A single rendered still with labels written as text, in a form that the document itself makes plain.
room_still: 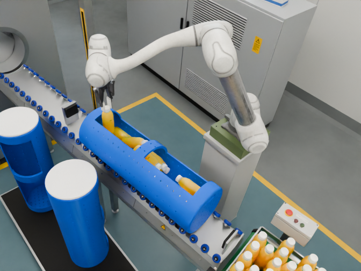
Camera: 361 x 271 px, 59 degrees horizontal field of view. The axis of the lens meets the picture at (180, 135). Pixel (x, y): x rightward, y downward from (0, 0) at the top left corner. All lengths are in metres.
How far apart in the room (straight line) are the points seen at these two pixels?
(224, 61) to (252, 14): 1.57
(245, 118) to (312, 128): 2.47
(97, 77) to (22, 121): 0.95
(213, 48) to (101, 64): 0.49
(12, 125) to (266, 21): 2.06
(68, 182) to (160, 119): 2.04
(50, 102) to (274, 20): 1.86
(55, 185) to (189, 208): 0.75
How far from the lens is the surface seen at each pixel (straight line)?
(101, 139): 1.85
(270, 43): 2.89
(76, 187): 1.84
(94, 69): 1.46
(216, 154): 2.20
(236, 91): 1.59
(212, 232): 1.82
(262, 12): 2.88
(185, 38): 1.58
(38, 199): 2.94
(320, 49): 4.16
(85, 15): 2.23
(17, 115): 2.34
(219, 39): 1.44
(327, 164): 3.79
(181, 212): 1.59
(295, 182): 3.45
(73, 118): 2.34
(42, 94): 2.65
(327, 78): 4.23
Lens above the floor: 2.51
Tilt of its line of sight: 45 degrees down
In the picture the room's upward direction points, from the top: 7 degrees clockwise
